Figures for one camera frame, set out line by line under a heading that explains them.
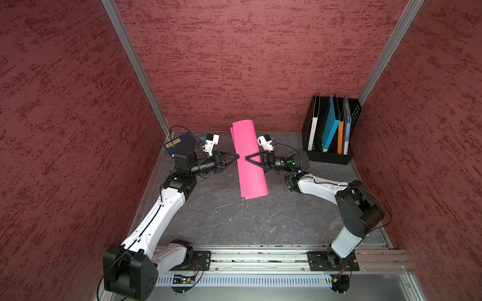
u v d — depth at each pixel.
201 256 0.76
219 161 0.63
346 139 0.92
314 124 0.89
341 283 0.68
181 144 1.17
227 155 0.68
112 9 0.71
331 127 0.89
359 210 0.50
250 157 0.67
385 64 0.87
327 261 0.67
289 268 0.74
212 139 0.67
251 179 0.67
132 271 0.37
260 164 0.65
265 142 0.71
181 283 0.72
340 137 0.92
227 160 0.65
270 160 0.65
